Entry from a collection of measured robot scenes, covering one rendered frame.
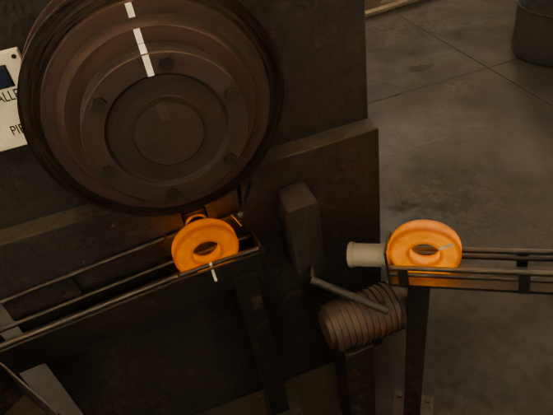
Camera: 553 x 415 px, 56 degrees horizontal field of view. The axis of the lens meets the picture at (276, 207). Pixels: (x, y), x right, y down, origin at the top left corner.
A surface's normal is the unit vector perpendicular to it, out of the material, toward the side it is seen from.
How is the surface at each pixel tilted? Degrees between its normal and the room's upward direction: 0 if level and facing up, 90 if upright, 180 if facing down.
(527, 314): 0
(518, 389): 0
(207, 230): 90
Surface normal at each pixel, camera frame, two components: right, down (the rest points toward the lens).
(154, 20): 0.16, -0.46
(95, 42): -0.31, -0.26
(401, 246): -0.25, 0.64
